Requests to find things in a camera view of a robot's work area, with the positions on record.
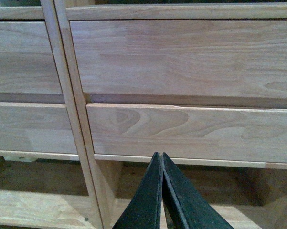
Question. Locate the wooden drawer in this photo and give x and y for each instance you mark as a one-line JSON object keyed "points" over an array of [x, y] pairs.
{"points": [[35, 127], [258, 135], [26, 60], [241, 58]]}

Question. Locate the left wooden shelf cabinet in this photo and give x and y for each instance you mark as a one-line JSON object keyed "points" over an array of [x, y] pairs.
{"points": [[45, 176]]}

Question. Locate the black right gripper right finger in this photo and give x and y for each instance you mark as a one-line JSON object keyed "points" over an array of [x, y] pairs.
{"points": [[186, 206]]}

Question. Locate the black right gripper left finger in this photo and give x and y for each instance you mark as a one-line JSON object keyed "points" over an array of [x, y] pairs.
{"points": [[144, 210]]}

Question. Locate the wooden shelf cabinet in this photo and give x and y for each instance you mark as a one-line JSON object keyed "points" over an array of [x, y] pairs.
{"points": [[45, 176], [248, 194]]}

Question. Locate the upper right wooden drawer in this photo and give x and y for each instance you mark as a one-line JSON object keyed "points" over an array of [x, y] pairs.
{"points": [[241, 58]]}

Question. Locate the lower left wooden drawer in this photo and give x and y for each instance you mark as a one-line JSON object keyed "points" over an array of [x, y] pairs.
{"points": [[35, 127]]}

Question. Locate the lower right wooden drawer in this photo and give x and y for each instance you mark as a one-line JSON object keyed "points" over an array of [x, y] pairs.
{"points": [[258, 135]]}

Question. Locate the right wooden shelf cabinet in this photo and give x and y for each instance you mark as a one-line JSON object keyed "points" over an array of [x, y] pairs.
{"points": [[248, 194]]}

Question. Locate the upper left wooden drawer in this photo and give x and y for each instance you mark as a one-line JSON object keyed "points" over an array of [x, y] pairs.
{"points": [[26, 60]]}

